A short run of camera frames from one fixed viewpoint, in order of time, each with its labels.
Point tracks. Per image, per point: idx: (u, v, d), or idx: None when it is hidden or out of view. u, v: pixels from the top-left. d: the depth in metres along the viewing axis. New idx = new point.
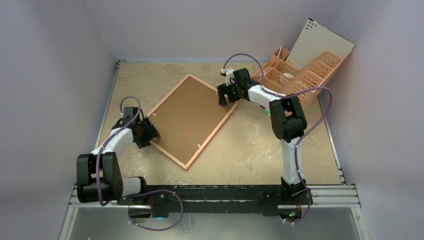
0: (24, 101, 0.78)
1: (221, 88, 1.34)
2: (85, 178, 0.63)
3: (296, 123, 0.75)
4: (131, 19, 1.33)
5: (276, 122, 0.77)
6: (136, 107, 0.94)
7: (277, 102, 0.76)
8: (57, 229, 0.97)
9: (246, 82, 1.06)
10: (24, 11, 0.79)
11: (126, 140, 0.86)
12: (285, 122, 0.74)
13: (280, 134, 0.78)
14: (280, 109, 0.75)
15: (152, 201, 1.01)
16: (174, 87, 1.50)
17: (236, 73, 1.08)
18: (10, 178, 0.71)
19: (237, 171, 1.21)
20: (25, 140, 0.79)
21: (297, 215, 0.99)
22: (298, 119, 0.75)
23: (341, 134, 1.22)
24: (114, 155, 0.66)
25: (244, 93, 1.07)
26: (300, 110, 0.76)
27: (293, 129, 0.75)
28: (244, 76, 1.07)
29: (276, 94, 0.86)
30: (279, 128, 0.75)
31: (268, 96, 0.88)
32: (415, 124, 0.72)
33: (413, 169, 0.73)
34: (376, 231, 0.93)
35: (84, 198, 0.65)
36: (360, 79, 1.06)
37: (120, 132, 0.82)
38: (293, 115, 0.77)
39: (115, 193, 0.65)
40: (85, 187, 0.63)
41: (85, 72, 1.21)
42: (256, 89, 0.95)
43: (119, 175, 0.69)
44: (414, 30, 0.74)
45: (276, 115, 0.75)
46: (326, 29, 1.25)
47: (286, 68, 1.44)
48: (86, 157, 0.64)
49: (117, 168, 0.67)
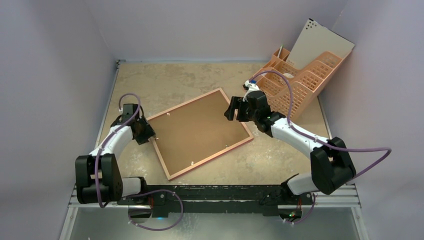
0: (24, 101, 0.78)
1: (235, 100, 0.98)
2: (85, 180, 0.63)
3: (344, 176, 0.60)
4: (131, 18, 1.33)
5: (319, 174, 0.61)
6: (135, 104, 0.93)
7: (322, 152, 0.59)
8: (57, 229, 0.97)
9: (265, 112, 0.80)
10: (25, 10, 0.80)
11: (124, 138, 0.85)
12: (333, 176, 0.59)
13: (323, 186, 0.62)
14: (326, 161, 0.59)
15: (151, 201, 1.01)
16: (200, 95, 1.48)
17: (253, 98, 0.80)
18: (10, 178, 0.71)
19: (237, 171, 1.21)
20: (26, 140, 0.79)
21: (297, 215, 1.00)
22: (347, 169, 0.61)
23: (341, 135, 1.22)
24: (113, 157, 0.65)
25: (264, 127, 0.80)
26: (348, 158, 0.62)
27: (340, 182, 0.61)
28: (263, 105, 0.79)
29: (315, 139, 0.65)
30: (325, 182, 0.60)
31: (303, 138, 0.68)
32: (414, 125, 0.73)
33: (414, 170, 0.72)
34: (376, 231, 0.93)
35: (84, 199, 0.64)
36: (360, 79, 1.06)
37: (118, 130, 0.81)
38: (337, 162, 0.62)
39: (115, 196, 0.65)
40: (84, 189, 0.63)
41: (86, 72, 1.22)
42: (283, 127, 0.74)
43: (119, 177, 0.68)
44: (414, 30, 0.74)
45: (322, 169, 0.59)
46: (326, 29, 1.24)
47: (286, 68, 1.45)
48: (85, 159, 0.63)
49: (116, 170, 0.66)
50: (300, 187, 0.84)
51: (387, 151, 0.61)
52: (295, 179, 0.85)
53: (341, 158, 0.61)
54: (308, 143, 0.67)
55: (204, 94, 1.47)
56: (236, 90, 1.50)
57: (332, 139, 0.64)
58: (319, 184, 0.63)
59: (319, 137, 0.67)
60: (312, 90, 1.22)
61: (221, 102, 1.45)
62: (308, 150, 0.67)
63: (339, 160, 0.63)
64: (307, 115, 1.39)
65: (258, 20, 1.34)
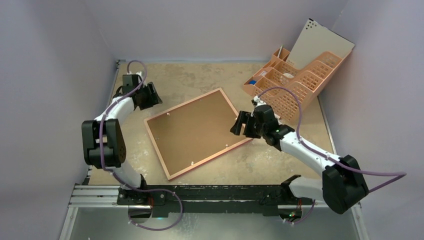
0: (23, 100, 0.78)
1: (244, 114, 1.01)
2: (90, 142, 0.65)
3: (357, 195, 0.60)
4: (131, 18, 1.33)
5: (333, 194, 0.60)
6: (135, 75, 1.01)
7: (335, 172, 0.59)
8: (57, 229, 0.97)
9: (272, 125, 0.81)
10: (24, 10, 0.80)
11: (127, 109, 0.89)
12: (346, 195, 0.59)
13: (334, 204, 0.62)
14: (340, 182, 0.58)
15: (152, 200, 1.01)
16: (200, 95, 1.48)
17: (259, 112, 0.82)
18: (10, 178, 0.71)
19: (237, 171, 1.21)
20: (25, 139, 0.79)
21: (297, 215, 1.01)
22: (360, 188, 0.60)
23: (341, 135, 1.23)
24: (117, 122, 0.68)
25: (272, 141, 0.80)
26: (361, 177, 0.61)
27: (354, 201, 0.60)
28: (270, 118, 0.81)
29: (327, 156, 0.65)
30: (337, 201, 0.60)
31: (315, 156, 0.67)
32: (414, 124, 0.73)
33: (414, 170, 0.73)
34: (376, 231, 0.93)
35: (89, 162, 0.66)
36: (360, 80, 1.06)
37: (121, 100, 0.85)
38: (350, 181, 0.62)
39: (119, 159, 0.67)
40: (90, 151, 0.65)
41: (86, 72, 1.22)
42: (292, 141, 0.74)
43: (122, 142, 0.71)
44: (414, 31, 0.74)
45: (335, 189, 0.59)
46: (326, 29, 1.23)
47: (286, 68, 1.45)
48: (90, 122, 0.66)
49: (120, 134, 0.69)
50: (303, 191, 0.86)
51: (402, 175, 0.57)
52: (299, 183, 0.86)
53: (354, 177, 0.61)
54: (319, 160, 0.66)
55: (204, 94, 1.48)
56: (236, 90, 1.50)
57: (344, 157, 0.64)
58: (331, 201, 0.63)
59: (331, 155, 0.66)
60: (312, 90, 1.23)
61: (221, 102, 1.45)
62: (320, 169, 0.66)
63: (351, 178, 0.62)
64: (307, 115, 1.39)
65: (258, 20, 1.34)
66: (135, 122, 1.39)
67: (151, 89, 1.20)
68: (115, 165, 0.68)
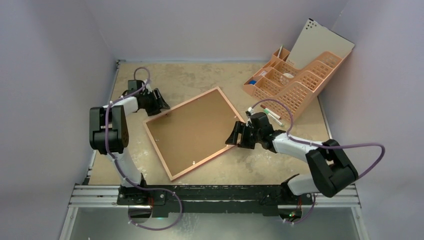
0: (23, 101, 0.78)
1: (240, 125, 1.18)
2: (97, 126, 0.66)
3: (344, 176, 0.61)
4: (131, 18, 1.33)
5: (318, 177, 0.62)
6: (139, 81, 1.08)
7: (316, 153, 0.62)
8: (57, 229, 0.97)
9: (267, 131, 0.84)
10: (24, 11, 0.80)
11: (131, 107, 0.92)
12: (332, 176, 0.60)
13: (325, 190, 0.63)
14: (322, 162, 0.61)
15: (152, 200, 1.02)
16: (198, 95, 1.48)
17: (254, 118, 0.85)
18: (9, 178, 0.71)
19: (237, 171, 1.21)
20: (25, 140, 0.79)
21: (297, 215, 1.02)
22: (346, 169, 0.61)
23: (341, 135, 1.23)
24: (122, 108, 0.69)
25: (267, 145, 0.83)
26: (345, 158, 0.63)
27: (342, 184, 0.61)
28: (265, 123, 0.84)
29: (310, 143, 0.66)
30: (325, 184, 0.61)
31: (300, 146, 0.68)
32: (415, 124, 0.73)
33: (414, 170, 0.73)
34: (376, 231, 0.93)
35: (94, 147, 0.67)
36: (360, 79, 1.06)
37: (125, 98, 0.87)
38: (336, 164, 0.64)
39: (123, 144, 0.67)
40: (95, 135, 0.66)
41: (86, 72, 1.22)
42: (283, 139, 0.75)
43: (127, 129, 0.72)
44: (415, 30, 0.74)
45: (318, 170, 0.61)
46: (326, 29, 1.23)
47: (286, 68, 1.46)
48: (98, 108, 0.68)
49: (125, 121, 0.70)
50: (301, 187, 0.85)
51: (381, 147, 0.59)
52: (295, 180, 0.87)
53: (338, 158, 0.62)
54: (304, 147, 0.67)
55: (202, 94, 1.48)
56: (236, 90, 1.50)
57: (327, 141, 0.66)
58: (321, 187, 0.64)
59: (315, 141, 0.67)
60: (312, 90, 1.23)
61: (221, 102, 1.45)
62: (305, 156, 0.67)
63: (336, 161, 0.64)
64: (308, 115, 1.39)
65: (258, 20, 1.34)
66: (135, 122, 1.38)
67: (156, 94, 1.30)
68: (119, 150, 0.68)
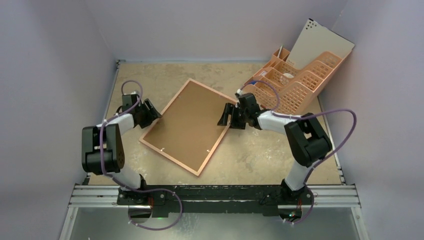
0: (23, 101, 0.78)
1: (229, 107, 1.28)
2: (90, 147, 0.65)
3: (319, 146, 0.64)
4: (131, 18, 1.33)
5: (296, 147, 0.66)
6: (133, 95, 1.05)
7: (294, 124, 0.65)
8: (57, 229, 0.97)
9: (254, 109, 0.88)
10: (24, 11, 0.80)
11: (127, 124, 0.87)
12: (307, 146, 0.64)
13: (302, 160, 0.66)
14: (299, 132, 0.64)
15: (152, 200, 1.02)
16: (177, 93, 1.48)
17: (242, 98, 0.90)
18: (10, 178, 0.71)
19: (237, 171, 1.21)
20: (25, 140, 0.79)
21: (297, 215, 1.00)
22: (322, 139, 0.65)
23: (341, 135, 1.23)
24: (117, 126, 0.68)
25: (254, 122, 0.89)
26: (321, 130, 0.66)
27: (318, 154, 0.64)
28: (252, 103, 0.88)
29: (290, 116, 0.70)
30: (301, 153, 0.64)
31: (281, 119, 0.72)
32: (414, 124, 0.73)
33: (413, 170, 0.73)
34: (376, 231, 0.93)
35: (88, 169, 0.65)
36: (360, 79, 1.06)
37: (121, 115, 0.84)
38: (313, 136, 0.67)
39: (118, 164, 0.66)
40: (89, 157, 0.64)
41: (86, 73, 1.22)
42: (266, 115, 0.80)
43: (121, 149, 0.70)
44: (415, 30, 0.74)
45: (295, 140, 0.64)
46: (326, 29, 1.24)
47: (286, 68, 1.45)
48: (91, 128, 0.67)
49: (120, 139, 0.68)
50: (294, 179, 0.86)
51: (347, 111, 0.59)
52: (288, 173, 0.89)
53: (315, 130, 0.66)
54: (284, 121, 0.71)
55: (180, 91, 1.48)
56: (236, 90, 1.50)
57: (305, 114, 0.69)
58: (298, 157, 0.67)
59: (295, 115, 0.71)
60: (312, 90, 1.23)
61: (221, 102, 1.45)
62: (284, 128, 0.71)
63: (313, 133, 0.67)
64: None
65: (258, 20, 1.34)
66: None
67: (148, 104, 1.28)
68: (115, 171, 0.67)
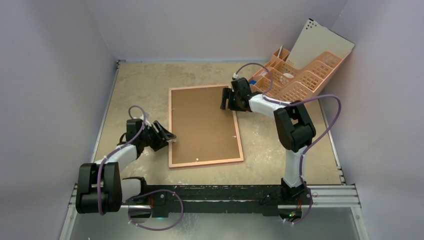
0: (23, 99, 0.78)
1: (226, 91, 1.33)
2: (86, 187, 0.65)
3: (303, 132, 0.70)
4: (131, 18, 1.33)
5: (283, 132, 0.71)
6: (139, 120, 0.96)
7: (282, 109, 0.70)
8: (57, 228, 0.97)
9: (245, 92, 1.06)
10: (25, 10, 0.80)
11: (129, 155, 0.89)
12: (293, 132, 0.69)
13: (287, 143, 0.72)
14: (286, 118, 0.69)
15: (151, 201, 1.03)
16: (169, 105, 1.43)
17: (235, 82, 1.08)
18: (10, 178, 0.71)
19: (237, 171, 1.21)
20: (25, 139, 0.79)
21: (297, 215, 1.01)
22: (306, 126, 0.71)
23: (341, 135, 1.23)
24: (116, 166, 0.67)
25: (245, 104, 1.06)
26: (307, 117, 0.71)
27: (301, 138, 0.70)
28: (244, 87, 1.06)
29: (280, 102, 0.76)
30: (287, 137, 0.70)
31: (271, 104, 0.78)
32: (414, 124, 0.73)
33: (413, 169, 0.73)
34: (376, 231, 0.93)
35: (82, 209, 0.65)
36: (360, 79, 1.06)
37: (123, 147, 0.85)
38: (299, 122, 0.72)
39: (114, 206, 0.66)
40: (84, 197, 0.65)
41: (86, 72, 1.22)
42: (257, 99, 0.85)
43: (119, 187, 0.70)
44: (414, 30, 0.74)
45: (282, 125, 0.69)
46: (326, 29, 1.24)
47: (286, 68, 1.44)
48: (90, 166, 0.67)
49: (117, 178, 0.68)
50: (290, 174, 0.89)
51: (333, 97, 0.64)
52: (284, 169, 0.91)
53: (301, 117, 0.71)
54: (274, 106, 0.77)
55: (171, 102, 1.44)
56: None
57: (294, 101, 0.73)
58: (284, 141, 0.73)
59: None
60: (312, 90, 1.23)
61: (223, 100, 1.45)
62: None
63: (300, 120, 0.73)
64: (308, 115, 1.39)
65: (258, 20, 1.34)
66: None
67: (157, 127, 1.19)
68: (110, 211, 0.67)
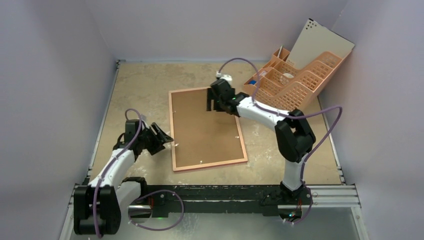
0: (23, 99, 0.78)
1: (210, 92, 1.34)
2: (83, 211, 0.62)
3: (305, 141, 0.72)
4: (131, 17, 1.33)
5: (286, 146, 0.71)
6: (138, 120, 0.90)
7: (284, 124, 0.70)
8: (57, 228, 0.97)
9: (228, 95, 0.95)
10: (25, 10, 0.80)
11: (126, 163, 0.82)
12: (296, 144, 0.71)
13: (291, 155, 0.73)
14: (289, 133, 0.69)
15: (151, 201, 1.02)
16: (170, 109, 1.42)
17: (215, 86, 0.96)
18: (11, 177, 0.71)
19: (237, 171, 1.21)
20: (25, 139, 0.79)
21: (297, 215, 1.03)
22: (308, 136, 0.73)
23: (341, 135, 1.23)
24: (112, 189, 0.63)
25: (231, 109, 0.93)
26: (307, 126, 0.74)
27: (304, 148, 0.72)
28: (225, 89, 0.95)
29: (278, 113, 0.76)
30: (291, 150, 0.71)
31: (268, 114, 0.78)
32: (414, 123, 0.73)
33: (413, 169, 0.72)
34: (376, 231, 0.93)
35: (80, 230, 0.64)
36: (360, 80, 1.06)
37: (119, 157, 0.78)
38: (300, 132, 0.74)
39: (113, 229, 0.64)
40: (82, 220, 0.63)
41: (86, 72, 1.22)
42: (248, 105, 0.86)
43: (117, 207, 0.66)
44: (414, 30, 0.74)
45: (286, 140, 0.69)
46: (326, 28, 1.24)
47: (286, 68, 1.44)
48: (84, 190, 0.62)
49: (115, 201, 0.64)
50: (291, 178, 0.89)
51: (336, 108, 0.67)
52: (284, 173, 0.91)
53: (302, 128, 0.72)
54: (272, 117, 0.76)
55: (171, 106, 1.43)
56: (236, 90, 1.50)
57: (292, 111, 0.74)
58: (287, 154, 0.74)
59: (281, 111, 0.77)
60: (312, 90, 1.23)
61: None
62: (272, 124, 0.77)
63: (299, 130, 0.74)
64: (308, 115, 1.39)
65: (258, 20, 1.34)
66: None
67: (155, 128, 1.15)
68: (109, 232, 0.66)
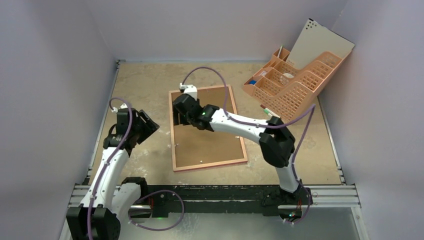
0: (23, 99, 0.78)
1: None
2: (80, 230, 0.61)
3: (288, 146, 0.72)
4: (131, 17, 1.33)
5: (272, 156, 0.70)
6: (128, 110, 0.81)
7: (267, 137, 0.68)
8: (57, 228, 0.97)
9: (194, 111, 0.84)
10: (25, 10, 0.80)
11: (121, 165, 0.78)
12: (281, 152, 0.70)
13: (277, 162, 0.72)
14: (273, 144, 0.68)
15: (151, 201, 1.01)
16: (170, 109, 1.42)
17: (178, 103, 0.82)
18: (11, 178, 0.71)
19: (237, 171, 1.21)
20: (25, 139, 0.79)
21: (297, 215, 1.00)
22: (288, 140, 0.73)
23: (341, 135, 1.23)
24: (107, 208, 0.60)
25: (202, 125, 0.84)
26: (287, 131, 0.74)
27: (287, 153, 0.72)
28: (191, 105, 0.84)
29: (257, 124, 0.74)
30: (277, 159, 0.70)
31: (246, 127, 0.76)
32: (414, 124, 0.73)
33: (413, 169, 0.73)
34: (376, 231, 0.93)
35: None
36: (360, 79, 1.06)
37: (111, 162, 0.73)
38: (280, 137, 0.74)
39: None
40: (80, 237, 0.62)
41: (86, 72, 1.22)
42: (222, 120, 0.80)
43: (114, 220, 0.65)
44: (414, 30, 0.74)
45: (272, 151, 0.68)
46: (326, 28, 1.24)
47: (286, 68, 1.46)
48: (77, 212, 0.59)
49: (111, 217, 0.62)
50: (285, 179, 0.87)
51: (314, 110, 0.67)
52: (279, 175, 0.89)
53: (282, 133, 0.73)
54: (252, 130, 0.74)
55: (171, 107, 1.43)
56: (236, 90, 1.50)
57: (270, 119, 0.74)
58: (272, 162, 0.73)
59: (259, 121, 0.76)
60: (312, 90, 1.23)
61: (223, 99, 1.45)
62: (254, 137, 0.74)
63: (280, 135, 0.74)
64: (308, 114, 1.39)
65: (258, 20, 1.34)
66: None
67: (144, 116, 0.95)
68: None
